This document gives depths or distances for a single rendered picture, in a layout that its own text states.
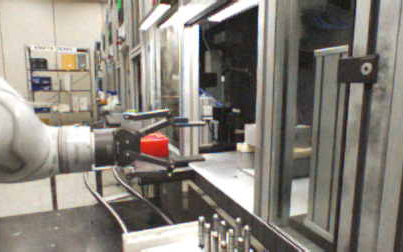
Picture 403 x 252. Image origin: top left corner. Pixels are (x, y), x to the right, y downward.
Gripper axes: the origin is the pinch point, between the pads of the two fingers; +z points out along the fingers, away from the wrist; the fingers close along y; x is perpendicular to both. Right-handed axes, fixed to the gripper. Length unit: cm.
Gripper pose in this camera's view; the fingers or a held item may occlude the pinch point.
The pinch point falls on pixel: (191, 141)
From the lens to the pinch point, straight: 63.0
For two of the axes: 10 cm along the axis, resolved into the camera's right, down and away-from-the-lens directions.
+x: -3.5, -1.5, 9.2
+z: 9.4, -0.5, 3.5
